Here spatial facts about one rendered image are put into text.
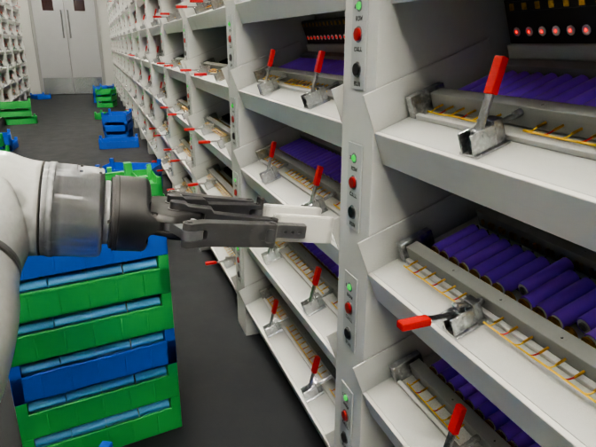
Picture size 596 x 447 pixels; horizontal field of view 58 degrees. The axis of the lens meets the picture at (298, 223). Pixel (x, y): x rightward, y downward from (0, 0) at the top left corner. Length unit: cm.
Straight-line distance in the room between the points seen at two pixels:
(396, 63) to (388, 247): 24
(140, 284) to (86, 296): 10
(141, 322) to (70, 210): 61
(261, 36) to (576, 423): 109
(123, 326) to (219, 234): 60
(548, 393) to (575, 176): 19
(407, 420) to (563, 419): 31
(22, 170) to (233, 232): 19
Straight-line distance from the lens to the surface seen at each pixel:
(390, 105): 70
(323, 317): 101
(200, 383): 138
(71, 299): 106
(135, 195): 53
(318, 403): 112
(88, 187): 52
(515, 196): 50
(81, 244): 53
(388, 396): 83
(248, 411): 128
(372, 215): 72
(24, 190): 52
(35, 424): 117
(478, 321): 62
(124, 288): 106
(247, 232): 53
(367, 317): 78
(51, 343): 109
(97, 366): 113
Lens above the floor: 78
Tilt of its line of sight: 19 degrees down
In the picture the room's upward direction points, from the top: straight up
